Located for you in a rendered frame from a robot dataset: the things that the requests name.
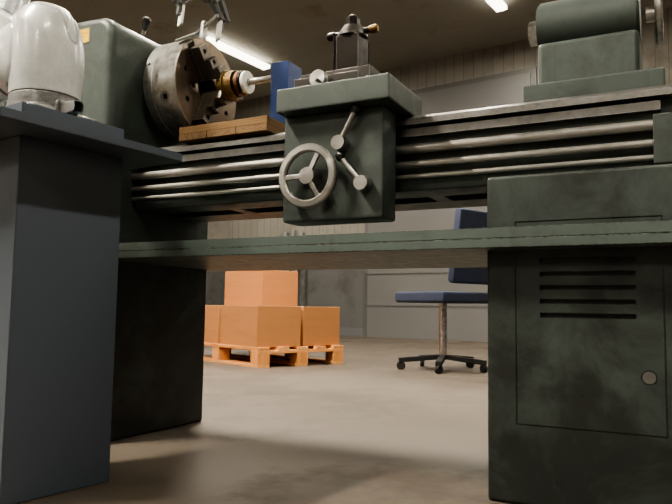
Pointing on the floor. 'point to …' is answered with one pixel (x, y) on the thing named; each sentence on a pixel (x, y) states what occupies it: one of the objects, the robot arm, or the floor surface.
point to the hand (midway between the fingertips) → (199, 30)
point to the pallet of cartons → (269, 323)
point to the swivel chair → (464, 218)
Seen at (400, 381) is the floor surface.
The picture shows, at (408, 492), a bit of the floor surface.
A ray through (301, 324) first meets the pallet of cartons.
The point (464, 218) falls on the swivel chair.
